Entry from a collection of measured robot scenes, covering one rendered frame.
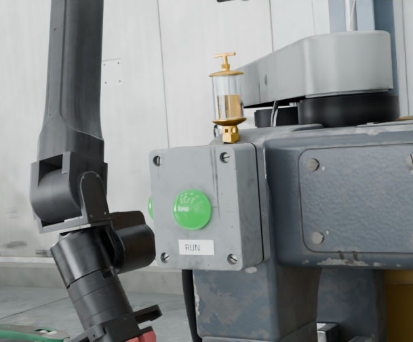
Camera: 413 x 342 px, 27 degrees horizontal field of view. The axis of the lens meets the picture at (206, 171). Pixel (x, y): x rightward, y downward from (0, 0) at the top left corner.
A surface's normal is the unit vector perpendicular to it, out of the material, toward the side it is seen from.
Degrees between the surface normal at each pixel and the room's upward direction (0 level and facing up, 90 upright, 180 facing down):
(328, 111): 90
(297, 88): 90
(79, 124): 68
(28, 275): 90
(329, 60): 90
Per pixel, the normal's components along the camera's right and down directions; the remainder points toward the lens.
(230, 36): -0.52, 0.08
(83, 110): 0.73, -0.32
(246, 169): 0.85, -0.04
